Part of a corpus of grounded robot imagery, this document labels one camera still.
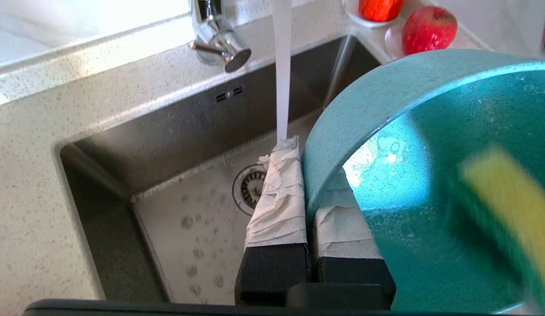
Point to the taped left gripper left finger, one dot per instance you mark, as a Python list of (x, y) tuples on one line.
[(279, 210)]

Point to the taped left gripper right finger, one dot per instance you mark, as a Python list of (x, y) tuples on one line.
[(345, 237)]

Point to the teal bowl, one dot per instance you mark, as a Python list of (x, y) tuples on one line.
[(430, 219)]

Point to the yellow and green sponge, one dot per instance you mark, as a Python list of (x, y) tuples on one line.
[(514, 206)]

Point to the stainless steel sink basin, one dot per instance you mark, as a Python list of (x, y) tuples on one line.
[(167, 145)]

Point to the round metal drain strainer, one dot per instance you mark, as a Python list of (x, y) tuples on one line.
[(248, 188)]

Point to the running tap water stream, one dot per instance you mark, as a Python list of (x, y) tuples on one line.
[(282, 66)]

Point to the chrome kitchen faucet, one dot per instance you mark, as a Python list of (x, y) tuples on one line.
[(217, 37)]

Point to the small white dish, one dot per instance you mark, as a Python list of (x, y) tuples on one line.
[(392, 41), (351, 11)]

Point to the red apple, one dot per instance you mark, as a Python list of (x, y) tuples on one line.
[(430, 30)]

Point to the red tomato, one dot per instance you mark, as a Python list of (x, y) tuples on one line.
[(380, 8)]

